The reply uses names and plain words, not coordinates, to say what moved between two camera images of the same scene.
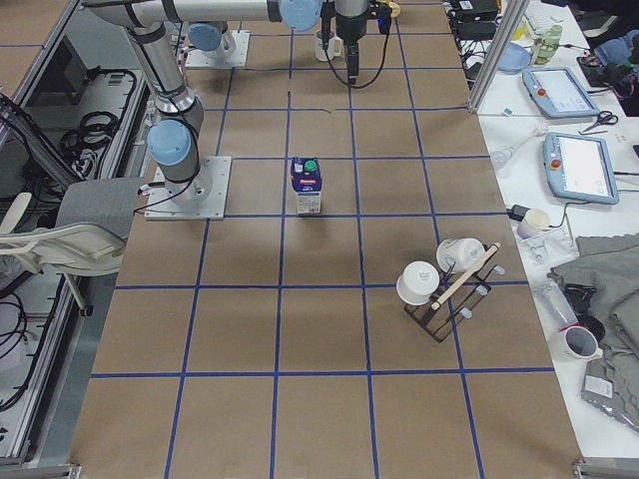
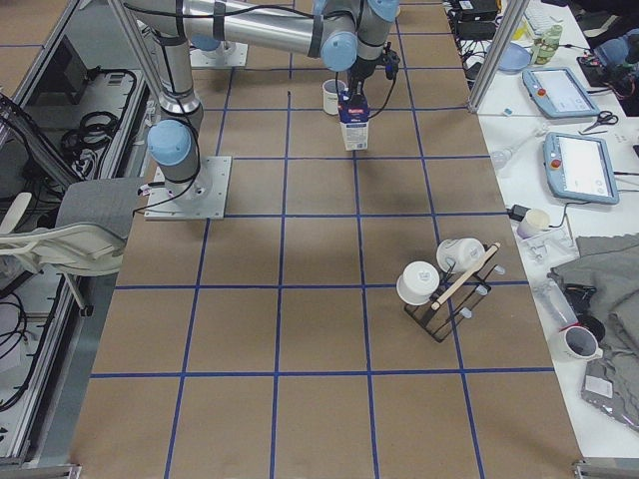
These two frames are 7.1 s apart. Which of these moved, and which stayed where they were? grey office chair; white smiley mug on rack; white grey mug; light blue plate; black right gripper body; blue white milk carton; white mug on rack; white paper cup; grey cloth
Moved: white grey mug; blue white milk carton; black right gripper body
Stayed: grey cloth; grey office chair; white paper cup; white smiley mug on rack; light blue plate; white mug on rack
